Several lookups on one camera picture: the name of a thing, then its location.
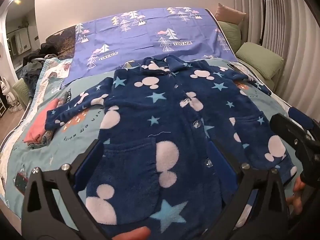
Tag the pink folded cloth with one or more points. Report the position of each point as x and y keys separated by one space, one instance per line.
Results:
x=41 y=120

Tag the dark printed blanket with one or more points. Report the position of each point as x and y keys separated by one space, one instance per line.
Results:
x=63 y=38

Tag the small green pillow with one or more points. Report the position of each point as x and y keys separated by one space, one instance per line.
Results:
x=230 y=35

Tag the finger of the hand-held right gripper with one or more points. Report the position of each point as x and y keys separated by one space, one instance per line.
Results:
x=285 y=127
x=300 y=118

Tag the blue tree print sheet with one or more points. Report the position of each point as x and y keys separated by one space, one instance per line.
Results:
x=140 y=37

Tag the person's left hand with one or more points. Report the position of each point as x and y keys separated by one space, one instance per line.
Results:
x=132 y=233

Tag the person's right hand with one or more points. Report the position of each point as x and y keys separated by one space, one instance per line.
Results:
x=297 y=192

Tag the white figurine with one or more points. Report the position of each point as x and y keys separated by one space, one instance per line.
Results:
x=7 y=97

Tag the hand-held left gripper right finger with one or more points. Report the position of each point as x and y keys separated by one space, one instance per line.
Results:
x=222 y=160

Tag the teal printed blanket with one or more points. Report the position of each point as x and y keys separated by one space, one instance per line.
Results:
x=75 y=140

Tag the pile of dark clothes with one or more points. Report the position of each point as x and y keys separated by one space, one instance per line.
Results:
x=37 y=60

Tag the arched mirror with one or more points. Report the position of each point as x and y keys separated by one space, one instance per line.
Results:
x=20 y=30

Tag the large green pillow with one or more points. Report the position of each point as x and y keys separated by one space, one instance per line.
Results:
x=260 y=58

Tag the navy star fleece pajama top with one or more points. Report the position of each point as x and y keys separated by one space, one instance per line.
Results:
x=155 y=110

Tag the pink pillow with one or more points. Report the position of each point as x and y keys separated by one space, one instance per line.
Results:
x=228 y=13

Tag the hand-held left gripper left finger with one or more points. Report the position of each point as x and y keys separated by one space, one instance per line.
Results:
x=86 y=166

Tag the green cushion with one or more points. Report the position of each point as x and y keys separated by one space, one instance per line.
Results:
x=22 y=92

